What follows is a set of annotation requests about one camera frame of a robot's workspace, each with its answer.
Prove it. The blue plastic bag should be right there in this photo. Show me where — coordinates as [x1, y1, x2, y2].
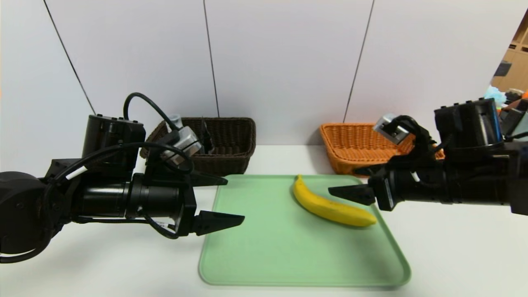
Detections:
[483, 86, 507, 104]

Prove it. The orange wicker basket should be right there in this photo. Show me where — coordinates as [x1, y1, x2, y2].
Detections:
[319, 123, 448, 179]

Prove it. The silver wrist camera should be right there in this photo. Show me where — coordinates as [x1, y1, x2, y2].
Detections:
[160, 126, 203, 167]
[373, 113, 410, 146]

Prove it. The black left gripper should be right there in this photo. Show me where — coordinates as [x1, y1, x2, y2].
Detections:
[131, 170, 245, 237]

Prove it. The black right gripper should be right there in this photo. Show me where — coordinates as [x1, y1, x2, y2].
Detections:
[328, 163, 454, 212]

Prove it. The green plastic tray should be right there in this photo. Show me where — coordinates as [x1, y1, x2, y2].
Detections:
[198, 174, 412, 286]

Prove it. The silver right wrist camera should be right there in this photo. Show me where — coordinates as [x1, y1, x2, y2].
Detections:
[373, 113, 410, 146]

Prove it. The dark grey wall box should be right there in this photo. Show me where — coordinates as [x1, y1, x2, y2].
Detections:
[492, 61, 511, 78]

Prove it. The black cosmetic tube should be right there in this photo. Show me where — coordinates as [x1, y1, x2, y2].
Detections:
[201, 118, 214, 153]

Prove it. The dark brown wicker basket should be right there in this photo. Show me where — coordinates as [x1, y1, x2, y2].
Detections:
[140, 118, 257, 177]

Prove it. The black right camera cable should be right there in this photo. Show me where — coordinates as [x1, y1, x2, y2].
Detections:
[394, 115, 436, 159]

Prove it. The black left camera cable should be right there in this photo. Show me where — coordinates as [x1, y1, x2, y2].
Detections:
[123, 92, 182, 134]

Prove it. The black camera cable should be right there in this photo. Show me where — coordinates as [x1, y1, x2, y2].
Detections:
[123, 92, 182, 134]
[394, 115, 436, 159]

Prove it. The yellow banana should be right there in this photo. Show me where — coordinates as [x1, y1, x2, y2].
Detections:
[293, 174, 377, 227]

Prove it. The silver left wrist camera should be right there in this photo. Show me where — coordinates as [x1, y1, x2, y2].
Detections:
[160, 126, 203, 167]

